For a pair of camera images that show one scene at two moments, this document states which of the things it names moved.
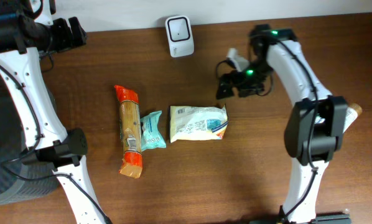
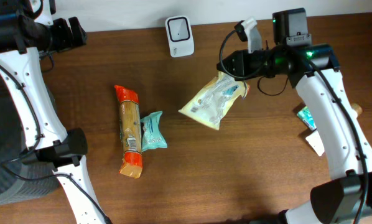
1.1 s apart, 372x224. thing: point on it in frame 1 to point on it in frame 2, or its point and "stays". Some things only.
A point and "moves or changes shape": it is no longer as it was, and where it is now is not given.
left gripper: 63,34 stays
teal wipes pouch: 152,136 stays
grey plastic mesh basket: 9,180 stays
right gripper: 236,83 to 239,63
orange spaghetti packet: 130,130 stays
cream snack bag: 196,123 moves or changes shape
